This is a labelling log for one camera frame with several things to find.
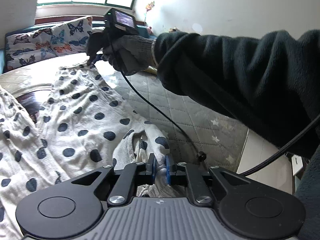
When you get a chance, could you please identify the grey quilted star mattress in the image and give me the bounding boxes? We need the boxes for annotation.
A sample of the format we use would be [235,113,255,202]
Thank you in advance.
[98,65,247,172]

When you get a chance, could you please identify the colourful flower decoration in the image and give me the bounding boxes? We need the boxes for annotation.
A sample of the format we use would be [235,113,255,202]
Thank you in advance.
[144,1,155,24]

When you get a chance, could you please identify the black cable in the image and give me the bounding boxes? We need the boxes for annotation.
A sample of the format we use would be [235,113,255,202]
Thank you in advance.
[109,36,320,177]

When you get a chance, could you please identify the butterfly print pillow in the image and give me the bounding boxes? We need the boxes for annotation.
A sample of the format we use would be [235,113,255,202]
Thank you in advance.
[3,16,93,72]

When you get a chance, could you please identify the grey knit gloved hand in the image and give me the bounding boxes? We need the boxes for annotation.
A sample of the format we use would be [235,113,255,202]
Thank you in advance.
[103,35,157,76]

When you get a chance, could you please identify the beige woven mat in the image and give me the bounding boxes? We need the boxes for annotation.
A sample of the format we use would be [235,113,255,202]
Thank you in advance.
[1,53,88,98]

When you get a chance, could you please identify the white polka dot garment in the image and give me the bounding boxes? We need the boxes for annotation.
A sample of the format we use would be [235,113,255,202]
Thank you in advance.
[1,65,183,239]

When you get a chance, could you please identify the black fleece sleeve forearm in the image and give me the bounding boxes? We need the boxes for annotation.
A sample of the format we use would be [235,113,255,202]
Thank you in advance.
[153,30,319,147]

